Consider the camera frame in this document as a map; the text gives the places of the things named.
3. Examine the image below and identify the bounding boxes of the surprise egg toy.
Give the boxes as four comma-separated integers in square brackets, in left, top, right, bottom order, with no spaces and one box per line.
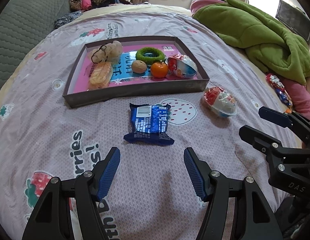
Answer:
[201,87,237,118]
[167,54,197,79]

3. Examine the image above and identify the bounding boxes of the blue snack packet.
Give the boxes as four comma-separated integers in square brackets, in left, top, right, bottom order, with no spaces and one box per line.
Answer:
[124,103,175,146]

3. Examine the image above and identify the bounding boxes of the brown shallow cardboard tray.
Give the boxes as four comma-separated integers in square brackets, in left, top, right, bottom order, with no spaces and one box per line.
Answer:
[63,36,209,108]

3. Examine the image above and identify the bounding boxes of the orange tangerine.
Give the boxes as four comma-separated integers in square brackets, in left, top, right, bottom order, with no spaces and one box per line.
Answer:
[150,62,169,79]

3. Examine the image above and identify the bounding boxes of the orange packaged cracker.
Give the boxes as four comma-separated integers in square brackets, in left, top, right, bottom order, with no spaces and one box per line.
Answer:
[88,62,113,90]

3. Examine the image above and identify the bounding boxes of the green fuzzy ring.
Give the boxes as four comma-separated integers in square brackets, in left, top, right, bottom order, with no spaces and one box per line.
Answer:
[135,47,166,66]

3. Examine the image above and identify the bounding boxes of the walnut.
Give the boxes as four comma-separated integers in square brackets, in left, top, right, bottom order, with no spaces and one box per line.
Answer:
[131,60,147,74]

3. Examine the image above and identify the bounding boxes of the beige mesh drawstring pouch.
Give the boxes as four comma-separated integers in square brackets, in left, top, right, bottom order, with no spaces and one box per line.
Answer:
[88,41,123,64]

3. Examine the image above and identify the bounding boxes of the pink pillow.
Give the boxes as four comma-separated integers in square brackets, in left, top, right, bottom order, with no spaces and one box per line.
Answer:
[280,77,310,120]

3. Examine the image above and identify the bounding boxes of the red foil candy wrapper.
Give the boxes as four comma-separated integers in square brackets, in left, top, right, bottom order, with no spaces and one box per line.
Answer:
[265,73,293,109]

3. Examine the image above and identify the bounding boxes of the pink strawberry bedsheet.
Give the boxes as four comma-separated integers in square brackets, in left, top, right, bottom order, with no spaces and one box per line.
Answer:
[0,4,303,240]

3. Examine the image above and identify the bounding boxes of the green plush blanket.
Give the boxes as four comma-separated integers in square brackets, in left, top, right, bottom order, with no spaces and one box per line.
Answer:
[193,0,310,86]

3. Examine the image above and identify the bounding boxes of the dark patterned cloth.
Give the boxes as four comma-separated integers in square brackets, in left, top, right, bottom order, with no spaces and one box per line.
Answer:
[54,11,82,29]

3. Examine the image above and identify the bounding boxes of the grey quilted headboard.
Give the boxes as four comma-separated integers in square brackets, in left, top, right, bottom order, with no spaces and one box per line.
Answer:
[0,0,70,89]

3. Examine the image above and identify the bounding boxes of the black wall television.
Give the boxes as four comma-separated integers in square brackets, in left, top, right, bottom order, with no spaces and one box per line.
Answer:
[276,0,310,44]

